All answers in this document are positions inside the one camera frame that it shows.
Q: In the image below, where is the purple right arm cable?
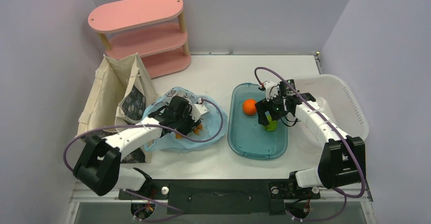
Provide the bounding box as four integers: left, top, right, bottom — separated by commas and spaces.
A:
254, 67, 366, 222

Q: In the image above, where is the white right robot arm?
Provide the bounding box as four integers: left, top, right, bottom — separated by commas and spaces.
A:
255, 80, 366, 198

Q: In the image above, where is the orange mandarin fruit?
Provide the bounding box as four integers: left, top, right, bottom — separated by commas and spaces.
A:
242, 99, 257, 116

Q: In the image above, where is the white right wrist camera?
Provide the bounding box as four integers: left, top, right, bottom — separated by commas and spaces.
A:
259, 81, 280, 102

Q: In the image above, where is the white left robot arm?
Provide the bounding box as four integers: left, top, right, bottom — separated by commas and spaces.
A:
72, 95, 209, 199

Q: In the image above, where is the teal transparent plastic tub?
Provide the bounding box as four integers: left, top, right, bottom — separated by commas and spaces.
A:
228, 83, 288, 160

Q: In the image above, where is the white plastic basket tub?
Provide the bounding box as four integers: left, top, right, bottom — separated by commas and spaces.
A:
294, 74, 369, 140

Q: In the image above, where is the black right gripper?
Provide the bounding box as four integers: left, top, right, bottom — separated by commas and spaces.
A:
256, 91, 290, 126

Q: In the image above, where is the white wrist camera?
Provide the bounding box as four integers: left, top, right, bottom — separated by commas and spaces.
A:
259, 81, 280, 102
191, 99, 209, 121

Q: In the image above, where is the yellow-orange bumpy food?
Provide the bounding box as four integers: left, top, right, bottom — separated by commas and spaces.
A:
175, 124, 203, 139

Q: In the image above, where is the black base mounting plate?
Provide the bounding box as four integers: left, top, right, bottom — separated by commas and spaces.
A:
118, 179, 320, 215

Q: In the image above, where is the light blue plastic grocery bag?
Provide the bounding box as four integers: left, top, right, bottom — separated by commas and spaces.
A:
143, 87, 228, 153

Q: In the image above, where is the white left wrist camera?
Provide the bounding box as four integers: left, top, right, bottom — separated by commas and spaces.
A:
191, 99, 209, 121

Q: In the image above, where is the beige canvas tote bag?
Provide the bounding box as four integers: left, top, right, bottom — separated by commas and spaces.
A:
77, 54, 160, 143

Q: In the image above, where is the green round fruit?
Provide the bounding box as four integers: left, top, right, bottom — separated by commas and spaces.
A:
263, 115, 278, 132

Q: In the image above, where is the pink three-tier shelf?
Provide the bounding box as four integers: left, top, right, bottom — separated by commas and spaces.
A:
88, 0, 192, 78

